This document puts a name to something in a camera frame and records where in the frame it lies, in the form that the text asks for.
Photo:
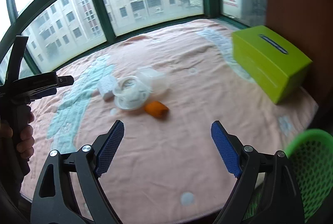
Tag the orange snack packet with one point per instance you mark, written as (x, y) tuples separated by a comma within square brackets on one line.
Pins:
[(156, 109)]

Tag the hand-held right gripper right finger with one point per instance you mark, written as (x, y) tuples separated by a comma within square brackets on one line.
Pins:
[(225, 148)]

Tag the person's left hand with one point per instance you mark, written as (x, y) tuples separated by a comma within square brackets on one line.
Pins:
[(26, 140)]

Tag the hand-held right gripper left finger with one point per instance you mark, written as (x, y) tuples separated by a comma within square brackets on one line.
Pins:
[(109, 148)]

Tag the green cardboard box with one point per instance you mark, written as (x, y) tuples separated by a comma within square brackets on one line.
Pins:
[(260, 57)]

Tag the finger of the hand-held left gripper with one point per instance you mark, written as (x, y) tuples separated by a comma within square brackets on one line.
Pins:
[(41, 83), (18, 57)]

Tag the clear plastic round container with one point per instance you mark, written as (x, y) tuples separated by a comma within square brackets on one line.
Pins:
[(135, 101)]

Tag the white textured pack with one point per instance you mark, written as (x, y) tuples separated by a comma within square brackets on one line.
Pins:
[(106, 88)]

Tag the pink printed blanket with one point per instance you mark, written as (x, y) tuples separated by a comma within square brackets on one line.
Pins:
[(169, 161)]

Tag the clear cup with red wrapper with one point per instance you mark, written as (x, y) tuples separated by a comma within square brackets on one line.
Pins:
[(124, 84)]

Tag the green perforated plastic basket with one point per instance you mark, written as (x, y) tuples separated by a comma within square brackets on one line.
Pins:
[(312, 161)]

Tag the brown wooden cabinet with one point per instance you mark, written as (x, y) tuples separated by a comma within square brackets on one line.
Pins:
[(299, 5)]

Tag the green window frame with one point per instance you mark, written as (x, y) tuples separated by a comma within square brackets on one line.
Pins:
[(104, 18)]

